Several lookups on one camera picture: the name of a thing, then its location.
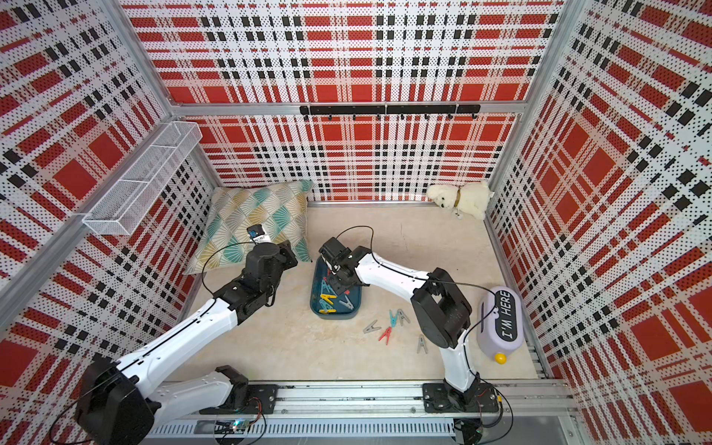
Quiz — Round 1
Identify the white plush dog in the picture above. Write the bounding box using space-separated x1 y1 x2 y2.
426 182 494 221

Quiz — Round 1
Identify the white wire mesh shelf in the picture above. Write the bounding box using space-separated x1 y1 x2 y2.
83 121 201 235

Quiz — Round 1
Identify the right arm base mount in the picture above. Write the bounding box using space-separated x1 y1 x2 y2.
422 382 500 413

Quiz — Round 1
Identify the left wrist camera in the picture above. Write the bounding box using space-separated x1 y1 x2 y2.
247 224 272 244

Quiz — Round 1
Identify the teal plastic storage box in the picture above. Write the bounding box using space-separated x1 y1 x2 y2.
309 258 362 320

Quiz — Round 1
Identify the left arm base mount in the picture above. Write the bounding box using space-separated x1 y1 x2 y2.
200 365 279 415

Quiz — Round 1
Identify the patterned cushion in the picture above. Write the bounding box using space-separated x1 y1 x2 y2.
185 180 313 274

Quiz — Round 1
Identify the aluminium front rail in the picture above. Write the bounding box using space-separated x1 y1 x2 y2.
119 379 580 419

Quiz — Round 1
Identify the green circuit board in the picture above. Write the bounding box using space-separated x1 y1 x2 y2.
214 419 252 436

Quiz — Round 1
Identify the red clothespin bottom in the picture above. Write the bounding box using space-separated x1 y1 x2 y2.
378 327 392 345

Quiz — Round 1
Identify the grey clothespin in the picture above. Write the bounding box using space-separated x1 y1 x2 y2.
397 309 411 326
363 320 382 334
416 335 428 354

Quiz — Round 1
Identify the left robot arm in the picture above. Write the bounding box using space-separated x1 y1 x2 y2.
74 241 298 444

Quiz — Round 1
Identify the grey clothespin bottom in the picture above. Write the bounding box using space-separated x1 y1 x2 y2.
416 335 428 354

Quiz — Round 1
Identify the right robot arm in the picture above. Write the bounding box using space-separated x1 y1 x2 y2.
319 237 477 397

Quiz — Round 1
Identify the black hook rail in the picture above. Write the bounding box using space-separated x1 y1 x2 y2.
299 104 481 119

